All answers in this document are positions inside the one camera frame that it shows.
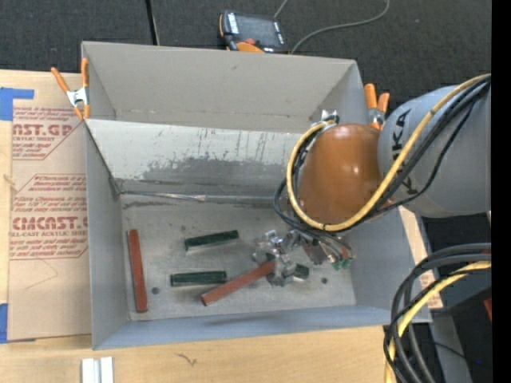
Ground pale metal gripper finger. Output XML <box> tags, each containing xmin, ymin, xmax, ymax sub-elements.
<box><xmin>252</xmin><ymin>231</ymin><xmax>286</xmax><ymax>263</ymax></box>
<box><xmin>266</xmin><ymin>251</ymin><xmax>299</xmax><ymax>288</ymax></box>

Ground brown cardboard board, red print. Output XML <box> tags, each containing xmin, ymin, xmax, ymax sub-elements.
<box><xmin>0</xmin><ymin>69</ymin><xmax>93</xmax><ymax>343</ymax></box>

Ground grey metal bin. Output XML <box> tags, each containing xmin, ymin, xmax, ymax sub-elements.
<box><xmin>81</xmin><ymin>41</ymin><xmax>433</xmax><ymax>351</ymax></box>

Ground red-brown flat block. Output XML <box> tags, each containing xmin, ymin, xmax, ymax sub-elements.
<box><xmin>200</xmin><ymin>259</ymin><xmax>277</xmax><ymax>307</ymax></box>
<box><xmin>126</xmin><ymin>229</ymin><xmax>149</xmax><ymax>314</ymax></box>

